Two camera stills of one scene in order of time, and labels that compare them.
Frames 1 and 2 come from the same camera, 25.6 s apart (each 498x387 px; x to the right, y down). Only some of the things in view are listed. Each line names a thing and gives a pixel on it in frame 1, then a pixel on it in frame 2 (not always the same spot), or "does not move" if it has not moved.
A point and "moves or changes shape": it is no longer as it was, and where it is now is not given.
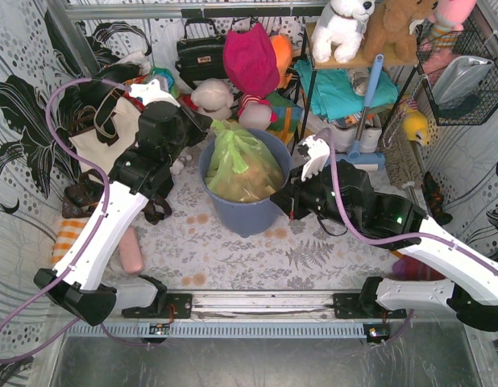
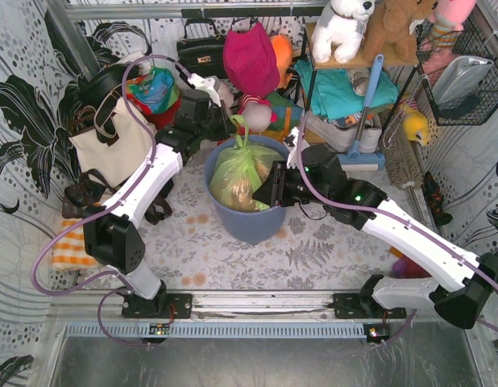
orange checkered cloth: x=68 y=231 does not move
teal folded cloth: x=334 y=93 does not move
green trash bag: x=241 y=168 moves or changes shape
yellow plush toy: x=416 y=126 does not move
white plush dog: x=341 y=23 does not move
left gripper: x=198 y=122 to x=226 y=119
